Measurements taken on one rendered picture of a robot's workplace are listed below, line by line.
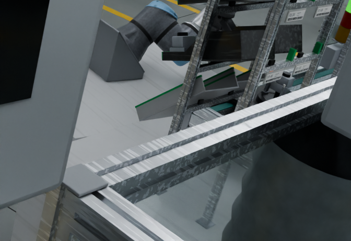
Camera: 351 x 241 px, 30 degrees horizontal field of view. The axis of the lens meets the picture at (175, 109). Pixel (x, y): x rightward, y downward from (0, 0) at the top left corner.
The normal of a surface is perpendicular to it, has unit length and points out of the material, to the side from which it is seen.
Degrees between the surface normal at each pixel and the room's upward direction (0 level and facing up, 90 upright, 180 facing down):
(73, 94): 90
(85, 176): 0
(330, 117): 90
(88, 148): 0
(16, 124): 90
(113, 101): 0
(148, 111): 90
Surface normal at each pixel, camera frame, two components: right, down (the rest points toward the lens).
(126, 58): 0.63, 0.48
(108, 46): -0.73, 0.10
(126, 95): 0.26, -0.87
